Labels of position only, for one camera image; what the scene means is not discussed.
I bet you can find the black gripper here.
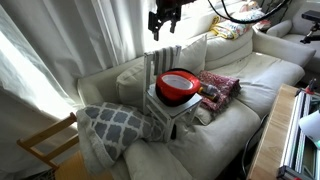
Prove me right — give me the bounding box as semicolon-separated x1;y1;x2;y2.
148;0;195;41

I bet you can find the black hat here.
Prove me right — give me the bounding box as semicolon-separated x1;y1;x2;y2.
166;68;199;80

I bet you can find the red sequin hat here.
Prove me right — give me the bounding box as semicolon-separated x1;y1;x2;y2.
155;71;200;107

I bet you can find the small white wooden chair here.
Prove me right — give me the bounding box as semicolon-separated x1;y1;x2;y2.
143;45;202;142

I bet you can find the cream cushion behind chair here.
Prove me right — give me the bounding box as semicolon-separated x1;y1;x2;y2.
116;62;144;109

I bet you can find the floral yellow folded blanket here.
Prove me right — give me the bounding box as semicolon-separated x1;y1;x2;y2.
210;0;264;39

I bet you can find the yellow black bottle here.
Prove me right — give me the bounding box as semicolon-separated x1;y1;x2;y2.
198;84;219;102

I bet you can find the cream sofa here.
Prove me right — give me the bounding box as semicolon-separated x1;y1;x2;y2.
76;25;317;180

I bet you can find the red patterned folded cloth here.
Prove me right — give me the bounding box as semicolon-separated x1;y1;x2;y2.
198;70;241;112

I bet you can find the white curtain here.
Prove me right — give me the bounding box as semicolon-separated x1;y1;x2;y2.
0;0;155;180

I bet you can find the grey white patterned pillow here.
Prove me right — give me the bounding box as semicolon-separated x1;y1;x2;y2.
76;102;164;173

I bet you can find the grey armchair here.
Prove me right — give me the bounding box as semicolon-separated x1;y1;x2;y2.
267;2;320;73

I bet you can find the wooden side table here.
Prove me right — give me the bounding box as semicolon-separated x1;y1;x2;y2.
247;84;297;180

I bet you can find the white lamp shade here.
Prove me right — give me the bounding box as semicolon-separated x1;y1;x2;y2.
299;110;320;149

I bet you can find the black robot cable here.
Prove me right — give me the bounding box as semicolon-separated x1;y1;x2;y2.
207;0;291;25

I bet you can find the black camera on stand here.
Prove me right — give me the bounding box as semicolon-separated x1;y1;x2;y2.
299;9;320;45

